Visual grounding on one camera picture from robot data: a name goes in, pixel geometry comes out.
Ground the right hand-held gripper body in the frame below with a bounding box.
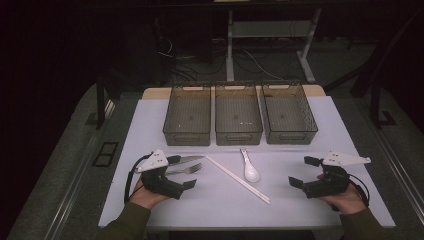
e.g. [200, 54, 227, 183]
[301, 150, 372, 200]

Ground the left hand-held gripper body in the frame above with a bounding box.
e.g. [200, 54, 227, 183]
[135, 148, 185, 201]

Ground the silver fork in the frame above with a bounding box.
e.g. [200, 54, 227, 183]
[164, 162, 203, 176]

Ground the white chopstick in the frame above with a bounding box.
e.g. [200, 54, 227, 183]
[206, 155, 271, 205]
[204, 154, 270, 205]

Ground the white ceramic spoon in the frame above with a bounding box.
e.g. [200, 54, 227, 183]
[239, 147, 261, 183]

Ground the smoky clear plastic bin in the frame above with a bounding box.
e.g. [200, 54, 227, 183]
[214, 83, 264, 147]
[260, 81, 319, 146]
[162, 84, 212, 147]

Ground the person's right hand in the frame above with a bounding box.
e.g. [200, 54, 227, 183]
[319, 182, 368, 215]

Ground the person's left hand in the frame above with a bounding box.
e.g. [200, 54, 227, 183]
[129, 179, 171, 210]

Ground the white table cover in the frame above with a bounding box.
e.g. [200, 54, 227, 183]
[98, 95, 397, 231]

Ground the black metal stand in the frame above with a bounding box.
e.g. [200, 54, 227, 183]
[324, 9, 398, 129]
[95, 66, 123, 131]

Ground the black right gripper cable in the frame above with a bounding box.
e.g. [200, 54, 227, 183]
[348, 173, 371, 211]

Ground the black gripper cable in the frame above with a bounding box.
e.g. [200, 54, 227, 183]
[123, 153, 153, 204]
[348, 173, 371, 211]

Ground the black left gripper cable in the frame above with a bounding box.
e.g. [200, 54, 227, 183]
[123, 153, 153, 204]

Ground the bundle of floor cables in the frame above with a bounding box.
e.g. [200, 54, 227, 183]
[154, 16, 231, 83]

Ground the white desk frame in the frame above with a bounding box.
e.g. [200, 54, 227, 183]
[225, 8, 323, 84]

